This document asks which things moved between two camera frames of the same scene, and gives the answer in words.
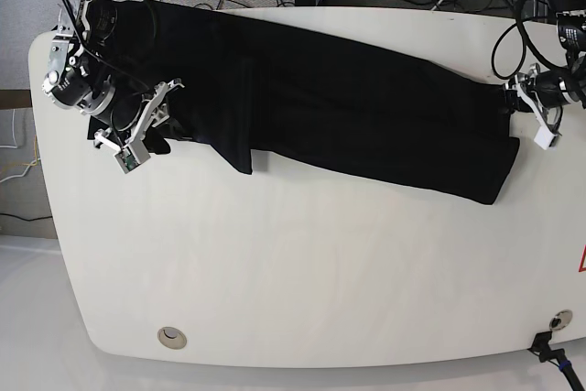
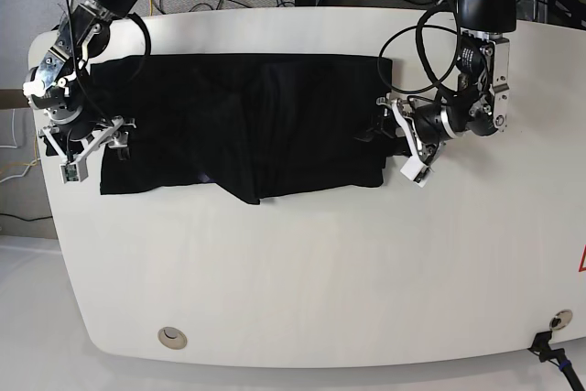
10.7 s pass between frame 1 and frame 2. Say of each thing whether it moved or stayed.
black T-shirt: moved
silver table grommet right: stayed
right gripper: moved
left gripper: moved
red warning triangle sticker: stayed
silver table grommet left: stayed
